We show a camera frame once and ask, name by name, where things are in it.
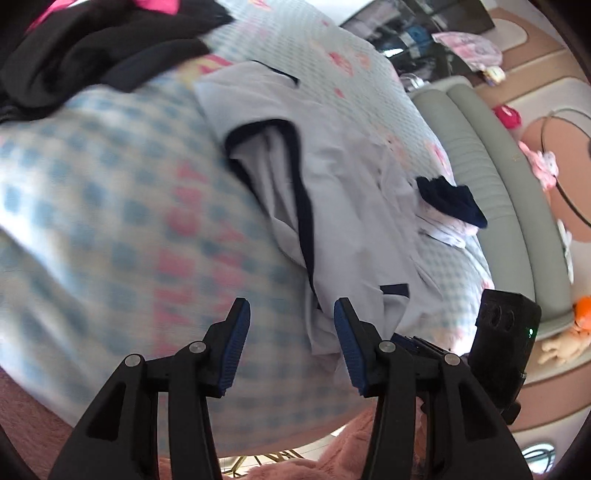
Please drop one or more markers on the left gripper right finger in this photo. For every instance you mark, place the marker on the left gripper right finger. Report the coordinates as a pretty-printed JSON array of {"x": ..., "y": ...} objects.
[{"x": 467, "y": 438}]

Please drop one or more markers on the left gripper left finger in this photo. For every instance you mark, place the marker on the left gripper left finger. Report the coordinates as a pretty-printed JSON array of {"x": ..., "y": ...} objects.
[{"x": 116, "y": 437}]

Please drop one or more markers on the light grey navy-trimmed t-shirt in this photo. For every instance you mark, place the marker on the light grey navy-trimmed t-shirt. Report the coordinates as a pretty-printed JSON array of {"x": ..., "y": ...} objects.
[{"x": 339, "y": 204}]

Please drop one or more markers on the white folded clothes stack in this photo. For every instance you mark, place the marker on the white folded clothes stack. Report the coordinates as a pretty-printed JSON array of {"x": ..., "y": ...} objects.
[{"x": 442, "y": 227}]

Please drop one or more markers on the dark clothes rack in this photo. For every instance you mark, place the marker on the dark clothes rack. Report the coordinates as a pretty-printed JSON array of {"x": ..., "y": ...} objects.
[{"x": 404, "y": 32}]

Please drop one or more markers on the orange doll toy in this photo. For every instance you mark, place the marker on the orange doll toy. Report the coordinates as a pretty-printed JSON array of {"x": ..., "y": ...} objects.
[{"x": 571, "y": 343}]

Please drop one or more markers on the grey padded headboard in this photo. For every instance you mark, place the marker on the grey padded headboard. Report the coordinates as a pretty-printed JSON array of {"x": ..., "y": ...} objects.
[{"x": 522, "y": 243}]

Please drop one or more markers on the navy folded garment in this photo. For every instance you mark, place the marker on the navy folded garment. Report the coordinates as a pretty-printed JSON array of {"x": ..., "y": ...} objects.
[{"x": 454, "y": 201}]

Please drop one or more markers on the pink bunny plush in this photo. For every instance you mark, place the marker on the pink bunny plush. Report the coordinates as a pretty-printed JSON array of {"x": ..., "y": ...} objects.
[{"x": 543, "y": 165}]

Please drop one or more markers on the red round plush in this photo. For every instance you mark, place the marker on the red round plush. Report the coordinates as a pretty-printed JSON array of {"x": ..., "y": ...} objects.
[{"x": 508, "y": 116}]

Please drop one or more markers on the blue checkered cartoon blanket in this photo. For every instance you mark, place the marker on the blue checkered cartoon blanket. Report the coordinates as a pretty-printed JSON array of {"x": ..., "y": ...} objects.
[{"x": 123, "y": 231}]

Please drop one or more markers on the pink patterned cloth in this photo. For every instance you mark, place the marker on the pink patterned cloth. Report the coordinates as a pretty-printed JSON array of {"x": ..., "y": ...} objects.
[{"x": 477, "y": 52}]

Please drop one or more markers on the black garment pile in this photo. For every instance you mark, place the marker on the black garment pile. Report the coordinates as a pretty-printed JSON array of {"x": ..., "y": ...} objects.
[{"x": 112, "y": 43}]

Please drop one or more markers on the pink garment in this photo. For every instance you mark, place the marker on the pink garment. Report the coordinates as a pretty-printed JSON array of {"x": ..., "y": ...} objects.
[{"x": 169, "y": 7}]

